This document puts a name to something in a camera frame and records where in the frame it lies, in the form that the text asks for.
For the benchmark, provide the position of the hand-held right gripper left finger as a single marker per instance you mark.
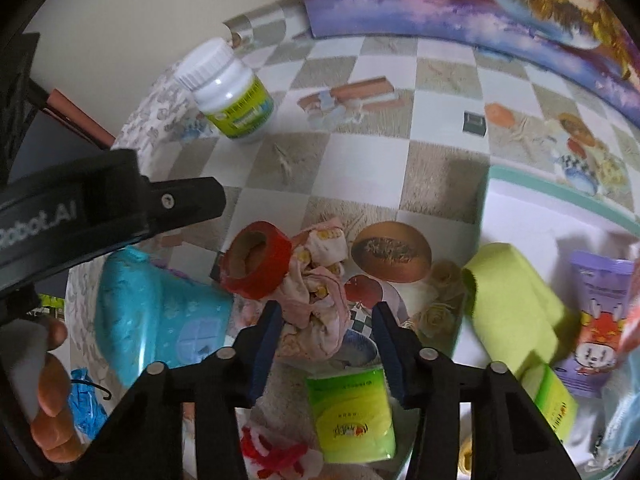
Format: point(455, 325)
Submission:
point(267, 345)

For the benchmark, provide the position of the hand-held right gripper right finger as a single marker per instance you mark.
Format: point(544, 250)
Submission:
point(390, 355)

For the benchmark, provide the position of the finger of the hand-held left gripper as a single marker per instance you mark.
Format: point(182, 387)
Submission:
point(185, 200)

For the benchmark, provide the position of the pink printed cloth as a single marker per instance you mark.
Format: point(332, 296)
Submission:
point(320, 295)

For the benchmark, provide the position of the green cloth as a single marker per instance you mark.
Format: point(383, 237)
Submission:
point(505, 305)

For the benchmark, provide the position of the green tissue packet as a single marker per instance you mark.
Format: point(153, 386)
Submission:
point(552, 402)
point(350, 415)

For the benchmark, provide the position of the white tray with teal rim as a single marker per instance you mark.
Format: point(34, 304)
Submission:
point(530, 215)

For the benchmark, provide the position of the purple cartoon print tube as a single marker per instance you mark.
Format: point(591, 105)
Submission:
point(600, 325)

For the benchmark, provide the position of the person's left hand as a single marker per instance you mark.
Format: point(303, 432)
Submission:
point(52, 390)

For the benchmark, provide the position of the red tape roll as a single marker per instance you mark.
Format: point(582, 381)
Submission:
point(265, 270)

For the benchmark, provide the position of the grey leaf print tablecloth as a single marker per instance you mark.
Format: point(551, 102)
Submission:
point(150, 110)

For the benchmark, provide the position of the red and white cloth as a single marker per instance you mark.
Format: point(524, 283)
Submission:
point(272, 455)

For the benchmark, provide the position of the white pill bottle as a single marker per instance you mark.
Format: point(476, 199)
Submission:
point(230, 95)

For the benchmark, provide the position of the teal plastic toy house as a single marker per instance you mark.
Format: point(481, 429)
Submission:
point(150, 320)

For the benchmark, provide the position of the black lattice rack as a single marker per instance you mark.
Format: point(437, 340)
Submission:
point(17, 100)

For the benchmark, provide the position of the checkered printed tablecloth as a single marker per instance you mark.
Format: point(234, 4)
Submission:
point(365, 160)

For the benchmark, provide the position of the blue plastic bag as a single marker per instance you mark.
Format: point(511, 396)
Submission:
point(85, 410)

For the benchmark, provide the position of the light blue packet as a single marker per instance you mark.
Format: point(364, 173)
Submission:
point(622, 420)

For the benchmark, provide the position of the small black square chip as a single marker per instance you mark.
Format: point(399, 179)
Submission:
point(474, 123)

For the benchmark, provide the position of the floral canvas painting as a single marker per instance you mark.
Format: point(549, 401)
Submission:
point(450, 0)

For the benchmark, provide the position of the brown wooden frame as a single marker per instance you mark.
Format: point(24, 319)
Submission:
point(80, 120)

